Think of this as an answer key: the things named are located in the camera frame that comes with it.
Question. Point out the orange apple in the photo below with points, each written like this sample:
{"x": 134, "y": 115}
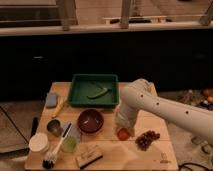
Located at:
{"x": 123, "y": 134}

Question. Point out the bunch of dark grapes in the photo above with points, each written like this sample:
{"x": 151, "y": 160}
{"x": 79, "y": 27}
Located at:
{"x": 144, "y": 141}

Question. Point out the black knife handle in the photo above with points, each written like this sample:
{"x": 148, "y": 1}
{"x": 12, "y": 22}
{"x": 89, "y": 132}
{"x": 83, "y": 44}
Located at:
{"x": 34, "y": 126}

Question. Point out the green plastic tray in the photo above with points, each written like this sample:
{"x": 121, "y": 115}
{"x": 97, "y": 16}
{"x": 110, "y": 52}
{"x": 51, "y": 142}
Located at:
{"x": 89, "y": 84}

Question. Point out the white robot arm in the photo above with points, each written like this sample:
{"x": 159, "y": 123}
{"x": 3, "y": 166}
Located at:
{"x": 137, "y": 96}

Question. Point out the wooden block eraser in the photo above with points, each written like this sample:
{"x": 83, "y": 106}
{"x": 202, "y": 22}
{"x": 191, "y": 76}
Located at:
{"x": 89, "y": 156}

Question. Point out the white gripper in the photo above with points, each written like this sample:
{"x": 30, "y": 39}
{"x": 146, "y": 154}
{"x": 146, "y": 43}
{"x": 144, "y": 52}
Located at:
{"x": 126, "y": 118}

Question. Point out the white-handled black brush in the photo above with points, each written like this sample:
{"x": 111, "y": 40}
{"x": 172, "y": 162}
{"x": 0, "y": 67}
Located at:
{"x": 51, "y": 156}

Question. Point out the blue sponge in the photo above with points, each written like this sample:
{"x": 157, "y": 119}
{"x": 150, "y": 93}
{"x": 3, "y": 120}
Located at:
{"x": 51, "y": 100}

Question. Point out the small metal cup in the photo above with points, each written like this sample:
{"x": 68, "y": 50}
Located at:
{"x": 54, "y": 127}

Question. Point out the dark red bowl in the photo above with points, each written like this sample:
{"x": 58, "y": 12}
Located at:
{"x": 90, "y": 121}

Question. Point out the green plastic cup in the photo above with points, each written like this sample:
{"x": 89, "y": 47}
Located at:
{"x": 69, "y": 144}

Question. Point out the yellow banana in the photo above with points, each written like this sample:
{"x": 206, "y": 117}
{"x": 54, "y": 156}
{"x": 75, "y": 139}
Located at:
{"x": 59, "y": 107}

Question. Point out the green cucumber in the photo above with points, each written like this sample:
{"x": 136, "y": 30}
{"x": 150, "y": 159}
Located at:
{"x": 99, "y": 94}

